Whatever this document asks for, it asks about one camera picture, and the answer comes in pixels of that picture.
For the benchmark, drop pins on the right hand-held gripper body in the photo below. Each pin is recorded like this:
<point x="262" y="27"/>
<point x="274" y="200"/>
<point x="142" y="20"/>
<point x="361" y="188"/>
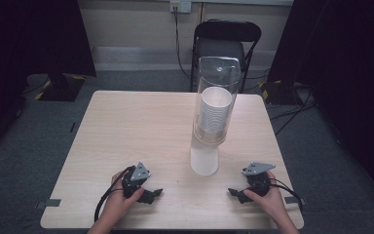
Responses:
<point x="259" y="182"/>

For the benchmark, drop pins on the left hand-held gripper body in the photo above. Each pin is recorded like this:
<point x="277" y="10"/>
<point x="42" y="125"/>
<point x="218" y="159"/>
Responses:
<point x="133" y="182"/>

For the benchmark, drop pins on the single white paper cup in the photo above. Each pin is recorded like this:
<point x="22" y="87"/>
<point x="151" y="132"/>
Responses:
<point x="204" y="161"/>

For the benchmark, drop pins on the transparent cup dispenser tube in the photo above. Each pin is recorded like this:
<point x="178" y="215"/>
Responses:
<point x="219" y="74"/>

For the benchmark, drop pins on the person's right hand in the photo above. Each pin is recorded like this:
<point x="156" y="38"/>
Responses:
<point x="269" y="203"/>

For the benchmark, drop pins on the person's left hand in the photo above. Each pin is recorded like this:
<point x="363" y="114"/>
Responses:
<point x="120" y="204"/>

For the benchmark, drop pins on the grey tape strip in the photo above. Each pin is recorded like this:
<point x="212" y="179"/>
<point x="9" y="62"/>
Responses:
<point x="293" y="200"/>
<point x="49" y="203"/>

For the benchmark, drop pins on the black floor tape mark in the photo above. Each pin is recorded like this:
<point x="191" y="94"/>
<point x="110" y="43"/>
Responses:
<point x="72" y="126"/>

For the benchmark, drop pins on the stack of white paper cups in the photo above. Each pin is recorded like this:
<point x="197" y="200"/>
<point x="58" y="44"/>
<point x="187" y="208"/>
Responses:
<point x="215" y="110"/>

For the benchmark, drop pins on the black stand base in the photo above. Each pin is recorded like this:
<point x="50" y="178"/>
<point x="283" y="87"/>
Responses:
<point x="280" y="92"/>
<point x="61" y="89"/>

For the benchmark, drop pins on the dark curtain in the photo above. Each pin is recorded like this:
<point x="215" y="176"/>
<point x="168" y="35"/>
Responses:
<point x="19" y="48"/>
<point x="347" y="65"/>

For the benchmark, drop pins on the black folding chair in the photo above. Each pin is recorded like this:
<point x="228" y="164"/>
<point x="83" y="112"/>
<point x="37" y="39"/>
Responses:
<point x="227" y="35"/>

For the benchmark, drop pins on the white wall socket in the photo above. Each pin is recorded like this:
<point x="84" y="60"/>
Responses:
<point x="180" y="6"/>

